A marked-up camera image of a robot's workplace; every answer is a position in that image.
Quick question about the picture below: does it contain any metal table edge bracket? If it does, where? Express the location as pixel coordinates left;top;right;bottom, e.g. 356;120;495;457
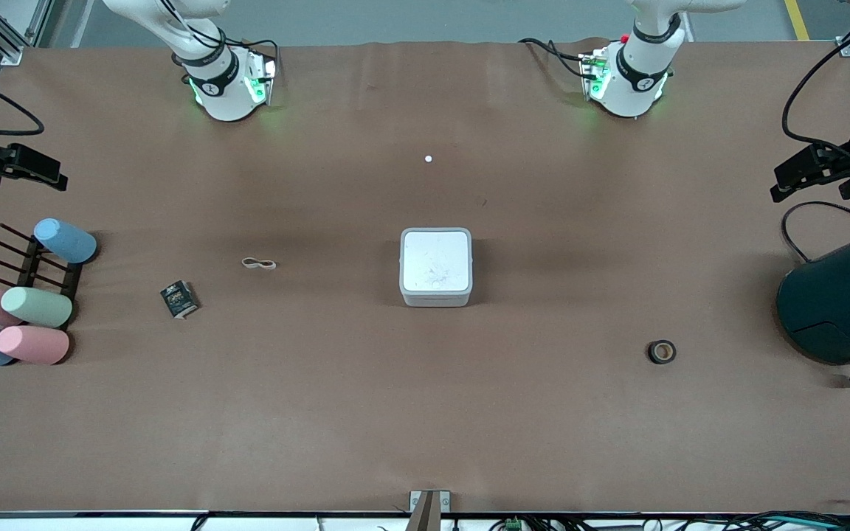
404;490;451;531

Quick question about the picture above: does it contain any black snack packet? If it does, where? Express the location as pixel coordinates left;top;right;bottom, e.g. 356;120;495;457
160;280;201;320

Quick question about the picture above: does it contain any black cup rack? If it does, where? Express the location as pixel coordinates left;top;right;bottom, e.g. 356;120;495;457
0;223;84;327

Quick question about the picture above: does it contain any black arm base cable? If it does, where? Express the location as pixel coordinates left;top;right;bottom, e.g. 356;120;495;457
519;36;603;80
158;0;280;74

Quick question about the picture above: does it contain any dark teal cylindrical bin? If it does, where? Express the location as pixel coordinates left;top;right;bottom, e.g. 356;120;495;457
776;224;850;386

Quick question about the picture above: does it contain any brown paper table cover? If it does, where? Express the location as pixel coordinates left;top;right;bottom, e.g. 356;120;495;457
0;38;850;516

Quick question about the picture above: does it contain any metal arm base bracket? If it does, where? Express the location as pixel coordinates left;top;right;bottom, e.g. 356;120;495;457
578;46;612;102
243;49;280;105

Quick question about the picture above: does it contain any light green plastic cup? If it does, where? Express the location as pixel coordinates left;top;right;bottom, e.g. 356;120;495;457
0;286;74;330

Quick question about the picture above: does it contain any white square lidded bin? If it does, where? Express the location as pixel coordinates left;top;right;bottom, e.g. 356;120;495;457
399;227;474;308

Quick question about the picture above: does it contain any black looped cable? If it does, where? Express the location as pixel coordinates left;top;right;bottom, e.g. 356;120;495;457
781;200;850;264

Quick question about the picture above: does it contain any teal cable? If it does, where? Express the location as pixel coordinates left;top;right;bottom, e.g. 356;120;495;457
761;515;850;531

